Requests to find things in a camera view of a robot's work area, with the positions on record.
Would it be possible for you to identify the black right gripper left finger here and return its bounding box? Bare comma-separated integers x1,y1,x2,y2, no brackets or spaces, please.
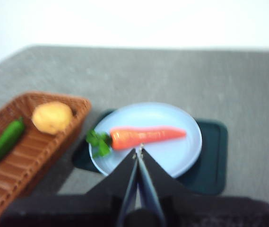
0,148,139,227

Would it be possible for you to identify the yellow-brown potato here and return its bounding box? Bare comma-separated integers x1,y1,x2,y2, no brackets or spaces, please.
32,101,74,135

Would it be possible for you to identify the orange carrot with green leaves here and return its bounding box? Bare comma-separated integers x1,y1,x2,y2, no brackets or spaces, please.
86,126,187,158

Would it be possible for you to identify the light blue round plate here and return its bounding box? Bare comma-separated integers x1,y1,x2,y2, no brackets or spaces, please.
88,102,203,179

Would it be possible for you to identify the brown woven wicker basket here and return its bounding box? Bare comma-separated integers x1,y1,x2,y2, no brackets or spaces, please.
0,91,92,227

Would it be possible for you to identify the dark green cutting board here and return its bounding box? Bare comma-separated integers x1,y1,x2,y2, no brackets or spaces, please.
71,108,228,196

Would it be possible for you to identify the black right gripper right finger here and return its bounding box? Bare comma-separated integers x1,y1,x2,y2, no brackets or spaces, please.
138,146,269,227

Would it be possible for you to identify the green chili pepper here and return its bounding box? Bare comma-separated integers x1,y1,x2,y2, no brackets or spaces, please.
0,117,26,173

